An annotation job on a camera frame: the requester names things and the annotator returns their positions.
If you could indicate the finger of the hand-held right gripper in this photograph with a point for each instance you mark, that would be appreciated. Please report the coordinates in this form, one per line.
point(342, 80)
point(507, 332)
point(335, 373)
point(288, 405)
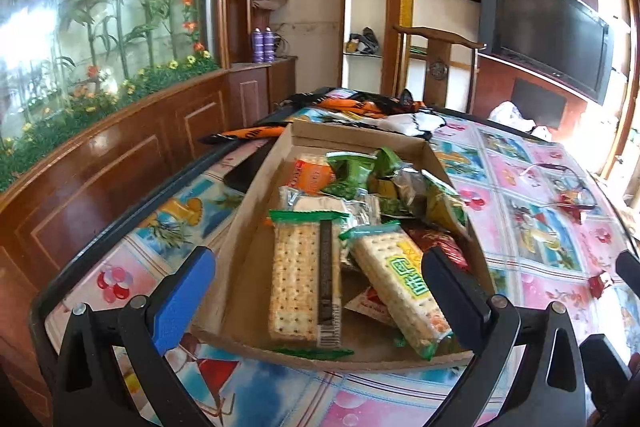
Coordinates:
point(629, 267)

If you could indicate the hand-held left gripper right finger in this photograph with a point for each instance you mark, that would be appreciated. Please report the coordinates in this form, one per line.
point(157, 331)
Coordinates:
point(450, 287)

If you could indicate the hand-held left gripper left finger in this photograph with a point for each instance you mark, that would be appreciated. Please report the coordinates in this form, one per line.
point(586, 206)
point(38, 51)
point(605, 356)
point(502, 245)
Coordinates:
point(182, 297)

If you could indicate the green label cracker packet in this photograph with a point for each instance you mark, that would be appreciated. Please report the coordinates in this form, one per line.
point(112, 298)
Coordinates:
point(395, 282)

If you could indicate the shallow cardboard box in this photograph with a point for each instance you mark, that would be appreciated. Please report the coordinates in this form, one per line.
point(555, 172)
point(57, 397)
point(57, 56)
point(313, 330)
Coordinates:
point(250, 267)

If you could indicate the orange cracker packet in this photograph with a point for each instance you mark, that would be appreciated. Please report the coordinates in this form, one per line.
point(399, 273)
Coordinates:
point(312, 174)

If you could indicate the small red wrapper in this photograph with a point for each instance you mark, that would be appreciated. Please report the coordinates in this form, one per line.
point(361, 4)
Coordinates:
point(600, 285)

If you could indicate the dark red snack packet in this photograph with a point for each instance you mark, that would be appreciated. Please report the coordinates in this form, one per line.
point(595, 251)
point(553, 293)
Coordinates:
point(440, 242)

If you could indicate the red and white sachet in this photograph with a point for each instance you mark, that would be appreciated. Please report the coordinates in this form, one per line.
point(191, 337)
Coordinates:
point(367, 304)

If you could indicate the dark striped cracker packet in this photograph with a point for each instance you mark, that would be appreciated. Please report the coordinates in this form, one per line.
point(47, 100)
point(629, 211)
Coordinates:
point(295, 277)

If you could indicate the crinkled clear snack packet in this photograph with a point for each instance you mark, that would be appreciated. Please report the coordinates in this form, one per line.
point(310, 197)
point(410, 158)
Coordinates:
point(362, 212)

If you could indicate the black framed glasses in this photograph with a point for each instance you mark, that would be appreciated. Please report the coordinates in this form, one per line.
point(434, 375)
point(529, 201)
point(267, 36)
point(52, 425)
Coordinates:
point(547, 166)

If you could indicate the low wooden cabinet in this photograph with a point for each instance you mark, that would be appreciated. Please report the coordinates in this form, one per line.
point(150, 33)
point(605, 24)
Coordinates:
point(100, 177)

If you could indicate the white snack packet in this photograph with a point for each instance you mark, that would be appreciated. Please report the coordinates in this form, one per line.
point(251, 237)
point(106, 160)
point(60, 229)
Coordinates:
point(312, 204)

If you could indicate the white plastic bag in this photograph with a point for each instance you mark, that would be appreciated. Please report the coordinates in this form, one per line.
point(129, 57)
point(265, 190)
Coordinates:
point(507, 113)
point(541, 133)

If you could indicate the orange black white scarf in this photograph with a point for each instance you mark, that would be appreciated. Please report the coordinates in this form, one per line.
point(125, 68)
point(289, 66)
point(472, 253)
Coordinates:
point(415, 122)

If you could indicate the wooden chair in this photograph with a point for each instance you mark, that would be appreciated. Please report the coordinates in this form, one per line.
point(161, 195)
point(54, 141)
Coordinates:
point(440, 67)

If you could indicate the black flat television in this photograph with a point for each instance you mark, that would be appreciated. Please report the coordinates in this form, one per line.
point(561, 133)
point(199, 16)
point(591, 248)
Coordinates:
point(550, 27)

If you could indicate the flower glass panel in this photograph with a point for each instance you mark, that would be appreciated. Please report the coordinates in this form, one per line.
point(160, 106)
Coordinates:
point(100, 7)

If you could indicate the wooden television wall unit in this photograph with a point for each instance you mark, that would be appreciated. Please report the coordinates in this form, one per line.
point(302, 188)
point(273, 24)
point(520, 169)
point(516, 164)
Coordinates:
point(492, 77)

